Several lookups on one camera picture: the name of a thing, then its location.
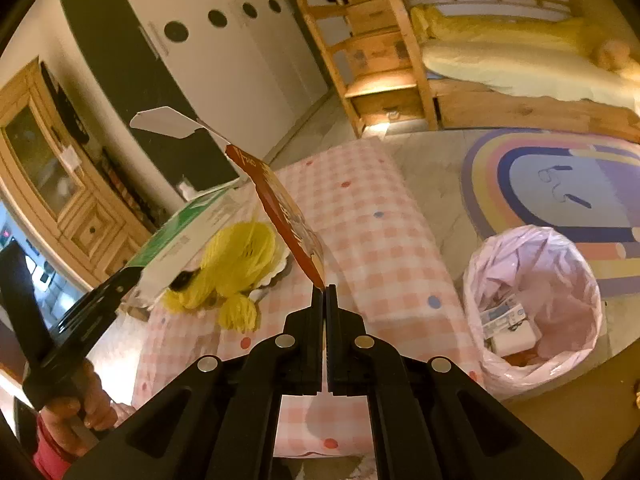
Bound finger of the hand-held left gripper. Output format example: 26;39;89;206
50;266;143;356
167;269;201;293

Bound pink checkered tablecloth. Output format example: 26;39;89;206
132;137;486;461

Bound wooden stair drawers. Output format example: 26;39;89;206
295;0;441;138

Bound person's left forearm pink sleeve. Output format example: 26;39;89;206
32;415;76;480

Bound person's left hand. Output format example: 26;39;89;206
37;360;136;456

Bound wooden cabinet with glass door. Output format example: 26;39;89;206
0;57;153;291

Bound dark narrow shelf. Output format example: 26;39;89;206
100;147;168;233

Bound white scalloped paper dish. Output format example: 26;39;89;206
250;250;292;302

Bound green and white carton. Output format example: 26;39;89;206
124;180;251;311

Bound yellow bedding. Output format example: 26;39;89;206
410;2;640;111

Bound rainbow rug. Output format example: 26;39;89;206
460;127;640;301

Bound red cardboard box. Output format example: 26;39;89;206
130;106;326;286

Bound yellow yarn bundle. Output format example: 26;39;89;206
162;220;278;333

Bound blue and white packet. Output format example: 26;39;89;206
480;297;526;343

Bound wooden bunk bed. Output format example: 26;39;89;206
415;0;640;143

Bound white wardrobe with round holes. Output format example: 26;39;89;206
55;0;333;201

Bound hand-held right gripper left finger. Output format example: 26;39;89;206
65;284;327;480

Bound pink trash bag bin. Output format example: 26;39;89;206
461;225;608;401

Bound peach pillow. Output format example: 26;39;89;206
595;40;633;73

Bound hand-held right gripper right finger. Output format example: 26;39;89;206
326;284;583;480

